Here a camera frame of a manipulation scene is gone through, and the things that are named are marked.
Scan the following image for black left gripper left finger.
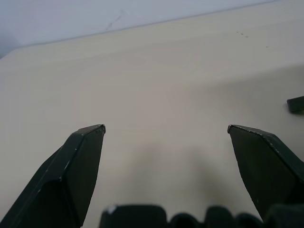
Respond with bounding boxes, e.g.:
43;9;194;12
0;123;107;228

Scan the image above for dark object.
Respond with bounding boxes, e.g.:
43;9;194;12
286;95;304;113

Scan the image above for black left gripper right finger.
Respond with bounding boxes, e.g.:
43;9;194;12
227;124;304;225

